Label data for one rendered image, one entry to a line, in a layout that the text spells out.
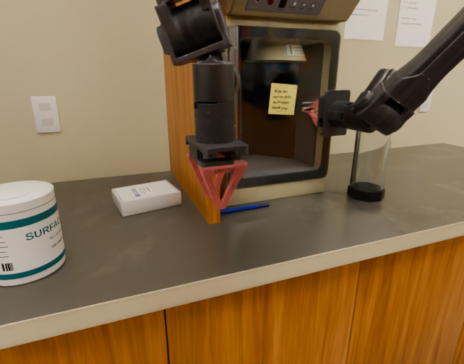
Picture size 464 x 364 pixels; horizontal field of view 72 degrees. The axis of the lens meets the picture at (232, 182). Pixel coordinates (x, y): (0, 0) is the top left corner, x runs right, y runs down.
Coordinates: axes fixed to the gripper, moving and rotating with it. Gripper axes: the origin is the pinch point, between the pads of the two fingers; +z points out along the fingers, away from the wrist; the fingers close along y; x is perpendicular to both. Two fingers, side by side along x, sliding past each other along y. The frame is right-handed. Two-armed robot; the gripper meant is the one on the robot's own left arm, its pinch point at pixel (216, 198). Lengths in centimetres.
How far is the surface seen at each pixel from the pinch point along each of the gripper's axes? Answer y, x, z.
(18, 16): 76, 34, -34
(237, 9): 29.1, -15.4, -31.6
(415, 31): 74, -121, -36
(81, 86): 76, 20, -14
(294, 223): 16.2, -25.2, 16.3
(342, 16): 29, -43, -32
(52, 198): 17.2, 24.9, 2.7
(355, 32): 75, -88, -34
